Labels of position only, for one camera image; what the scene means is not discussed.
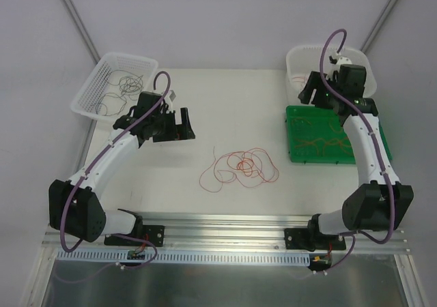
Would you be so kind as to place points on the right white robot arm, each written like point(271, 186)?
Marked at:
point(376, 208)

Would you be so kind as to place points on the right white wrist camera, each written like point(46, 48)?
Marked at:
point(337, 60)

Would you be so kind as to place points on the aluminium mounting rail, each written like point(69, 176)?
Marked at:
point(239, 233)

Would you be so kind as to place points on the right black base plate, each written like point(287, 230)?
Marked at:
point(304, 239)

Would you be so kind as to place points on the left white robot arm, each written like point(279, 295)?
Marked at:
point(74, 204)

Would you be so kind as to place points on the green plastic tray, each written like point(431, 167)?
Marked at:
point(315, 136)

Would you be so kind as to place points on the right aluminium frame post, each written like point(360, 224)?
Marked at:
point(377, 26)

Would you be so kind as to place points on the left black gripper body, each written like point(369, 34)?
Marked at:
point(171, 126)

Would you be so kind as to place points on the white slotted cable duct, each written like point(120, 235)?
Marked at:
point(187, 257)

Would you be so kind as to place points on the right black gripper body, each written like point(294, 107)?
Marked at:
point(319, 93)

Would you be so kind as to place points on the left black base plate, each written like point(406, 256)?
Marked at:
point(152, 233)

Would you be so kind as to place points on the left aluminium frame post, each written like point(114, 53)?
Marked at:
point(79, 25)

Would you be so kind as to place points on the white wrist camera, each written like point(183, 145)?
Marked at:
point(337, 60)
point(170, 99)

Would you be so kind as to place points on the aluminium frame post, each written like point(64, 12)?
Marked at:
point(377, 26)
point(79, 25)

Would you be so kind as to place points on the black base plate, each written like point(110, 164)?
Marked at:
point(304, 239)
point(152, 233)

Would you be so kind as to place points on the white plastic tub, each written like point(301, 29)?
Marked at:
point(303, 59)

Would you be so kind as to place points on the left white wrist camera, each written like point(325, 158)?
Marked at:
point(170, 99)

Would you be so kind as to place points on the white perforated plastic basket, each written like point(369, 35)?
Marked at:
point(114, 86)

